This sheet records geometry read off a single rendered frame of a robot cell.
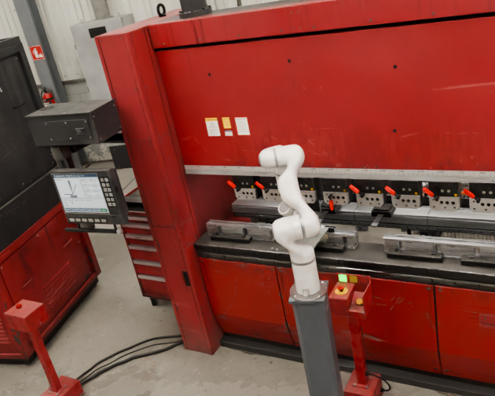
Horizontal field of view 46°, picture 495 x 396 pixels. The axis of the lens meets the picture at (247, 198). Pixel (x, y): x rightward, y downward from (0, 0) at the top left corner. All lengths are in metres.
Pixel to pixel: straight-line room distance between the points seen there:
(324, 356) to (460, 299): 0.80
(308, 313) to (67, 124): 1.72
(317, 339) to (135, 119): 1.67
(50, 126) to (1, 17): 5.72
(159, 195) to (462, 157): 1.83
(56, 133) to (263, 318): 1.78
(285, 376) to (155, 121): 1.86
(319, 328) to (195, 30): 1.75
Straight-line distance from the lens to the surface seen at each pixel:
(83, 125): 3.42
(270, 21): 3.13
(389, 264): 3.32
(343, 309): 3.28
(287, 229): 2.70
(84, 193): 3.61
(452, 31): 2.87
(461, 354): 3.57
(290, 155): 2.87
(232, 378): 4.08
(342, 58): 3.04
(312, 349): 3.07
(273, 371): 4.06
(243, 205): 4.03
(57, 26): 8.73
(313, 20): 3.03
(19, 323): 3.98
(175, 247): 3.87
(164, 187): 3.66
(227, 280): 3.92
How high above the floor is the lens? 2.64
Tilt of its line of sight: 24 degrees down
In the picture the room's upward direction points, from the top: 12 degrees counter-clockwise
